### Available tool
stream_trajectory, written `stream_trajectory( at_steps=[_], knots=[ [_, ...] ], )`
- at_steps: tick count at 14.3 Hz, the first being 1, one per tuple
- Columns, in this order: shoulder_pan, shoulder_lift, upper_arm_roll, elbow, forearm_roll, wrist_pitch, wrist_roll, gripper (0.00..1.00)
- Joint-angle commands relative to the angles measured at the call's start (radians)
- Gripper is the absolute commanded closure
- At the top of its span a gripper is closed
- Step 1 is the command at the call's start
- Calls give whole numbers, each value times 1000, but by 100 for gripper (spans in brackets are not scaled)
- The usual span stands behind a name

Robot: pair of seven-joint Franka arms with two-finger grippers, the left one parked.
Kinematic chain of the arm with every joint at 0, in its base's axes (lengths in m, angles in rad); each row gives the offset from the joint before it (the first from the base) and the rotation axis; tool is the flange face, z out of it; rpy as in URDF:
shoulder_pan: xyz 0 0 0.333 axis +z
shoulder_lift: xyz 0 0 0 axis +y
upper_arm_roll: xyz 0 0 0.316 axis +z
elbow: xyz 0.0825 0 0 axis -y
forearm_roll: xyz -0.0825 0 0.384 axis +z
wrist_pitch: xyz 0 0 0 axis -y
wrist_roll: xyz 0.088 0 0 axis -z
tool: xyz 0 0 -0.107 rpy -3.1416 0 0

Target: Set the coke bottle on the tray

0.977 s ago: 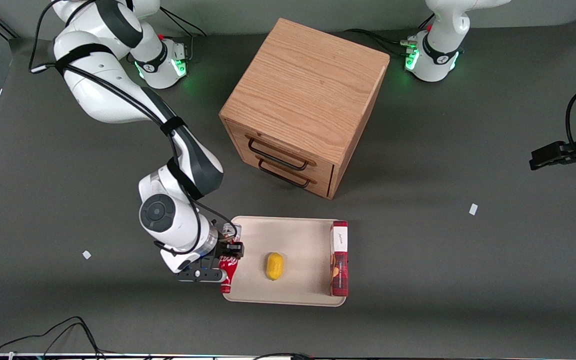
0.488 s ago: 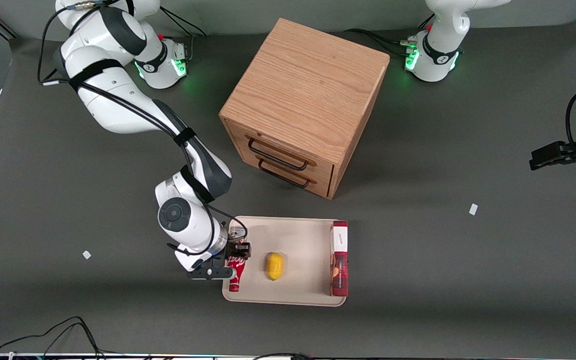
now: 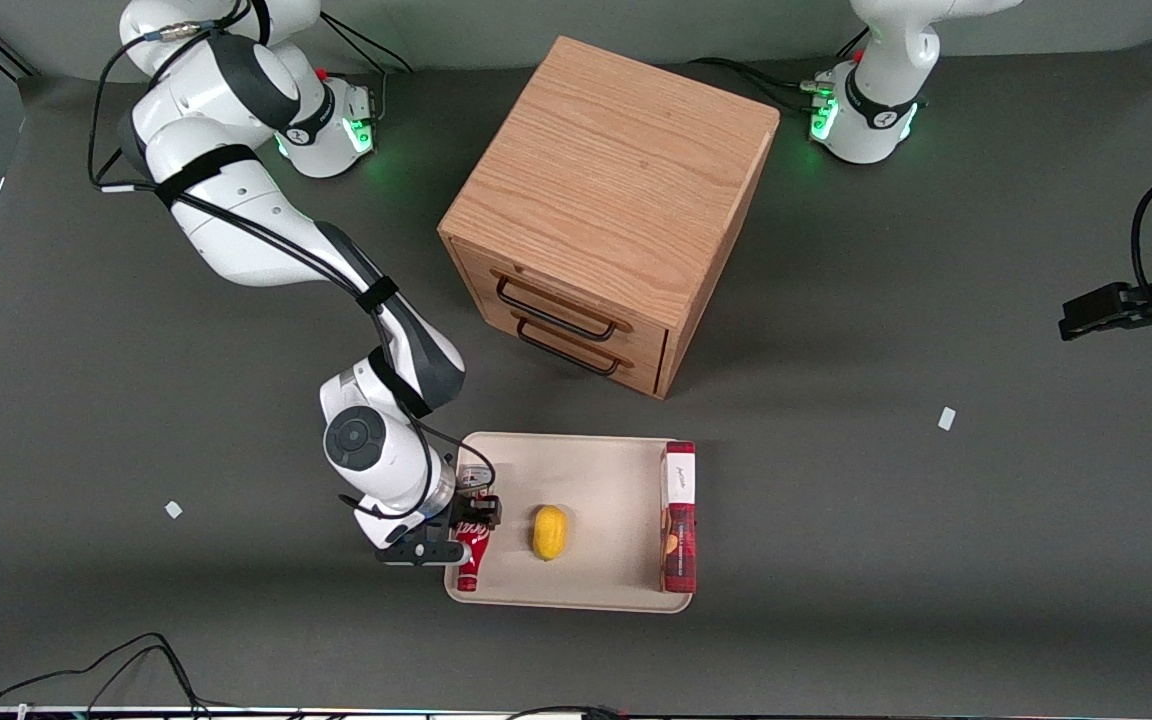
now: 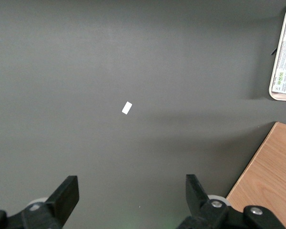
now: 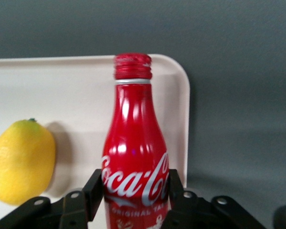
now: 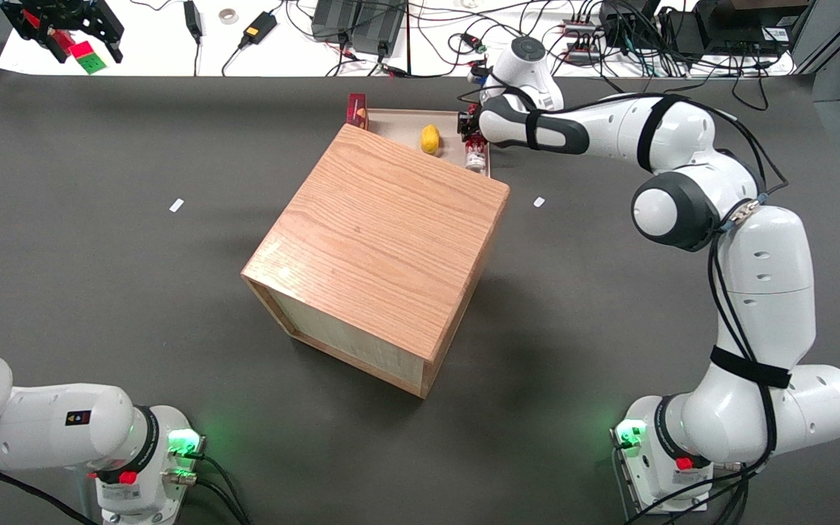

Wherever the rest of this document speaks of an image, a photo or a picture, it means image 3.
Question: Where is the red Coca-Cola aluminium bottle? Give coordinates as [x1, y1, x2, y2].
[454, 518, 494, 593]

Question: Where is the cream plastic tray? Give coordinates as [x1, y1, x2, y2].
[444, 431, 697, 614]

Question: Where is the yellow lemon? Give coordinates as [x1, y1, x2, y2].
[532, 505, 569, 562]

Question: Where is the red snack box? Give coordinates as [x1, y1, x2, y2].
[660, 440, 698, 594]

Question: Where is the wooden two-drawer cabinet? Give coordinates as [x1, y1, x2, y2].
[437, 36, 781, 401]

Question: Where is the black wire drawer handle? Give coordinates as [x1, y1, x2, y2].
[516, 318, 625, 378]
[494, 275, 621, 343]

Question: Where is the black cable along right arm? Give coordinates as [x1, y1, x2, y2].
[86, 0, 407, 321]

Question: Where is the black cable on floor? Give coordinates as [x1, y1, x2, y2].
[0, 631, 212, 719]

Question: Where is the black left arm base cable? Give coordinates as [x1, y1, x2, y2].
[686, 28, 872, 113]

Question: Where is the black arm base cable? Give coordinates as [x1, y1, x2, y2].
[320, 10, 415, 131]
[686, 28, 872, 113]

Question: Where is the black right arm base cable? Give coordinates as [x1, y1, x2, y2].
[320, 10, 415, 131]

